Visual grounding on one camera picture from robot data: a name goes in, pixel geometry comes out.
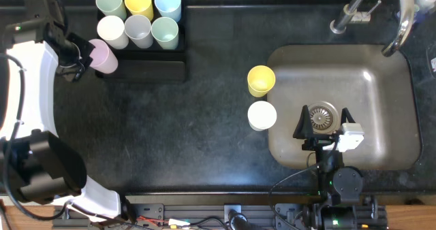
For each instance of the green cup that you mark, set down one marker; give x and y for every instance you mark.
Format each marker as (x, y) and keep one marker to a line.
(110, 2)
(165, 32)

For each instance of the blue soap bottle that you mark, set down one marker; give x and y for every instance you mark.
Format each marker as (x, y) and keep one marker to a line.
(425, 0)

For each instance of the steel tap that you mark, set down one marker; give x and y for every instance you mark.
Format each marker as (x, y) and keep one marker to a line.
(407, 19)

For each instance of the grey cup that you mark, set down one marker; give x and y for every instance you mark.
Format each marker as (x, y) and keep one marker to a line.
(138, 30)

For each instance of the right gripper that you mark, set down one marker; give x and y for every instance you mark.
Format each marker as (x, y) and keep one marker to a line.
(311, 145)

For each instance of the blue cup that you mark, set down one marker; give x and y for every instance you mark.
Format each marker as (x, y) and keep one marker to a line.
(168, 3)

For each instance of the yellow cup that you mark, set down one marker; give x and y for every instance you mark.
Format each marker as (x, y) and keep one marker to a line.
(261, 80)
(138, 2)

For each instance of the steel sink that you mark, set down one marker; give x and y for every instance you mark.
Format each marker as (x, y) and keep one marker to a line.
(374, 104)

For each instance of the pink cup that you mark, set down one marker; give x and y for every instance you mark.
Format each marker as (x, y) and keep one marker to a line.
(104, 58)

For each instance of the mounting rail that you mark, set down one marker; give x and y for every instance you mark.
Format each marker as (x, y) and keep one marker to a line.
(204, 211)

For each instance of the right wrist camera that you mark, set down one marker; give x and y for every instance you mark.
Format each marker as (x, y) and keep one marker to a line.
(349, 136)

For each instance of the white cup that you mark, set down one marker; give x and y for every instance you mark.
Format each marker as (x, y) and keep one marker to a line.
(261, 115)
(111, 31)

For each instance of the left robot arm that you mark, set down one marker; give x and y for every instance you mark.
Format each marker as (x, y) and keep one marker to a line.
(34, 87)

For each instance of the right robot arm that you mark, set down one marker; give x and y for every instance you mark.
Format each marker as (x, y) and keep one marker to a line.
(347, 182)

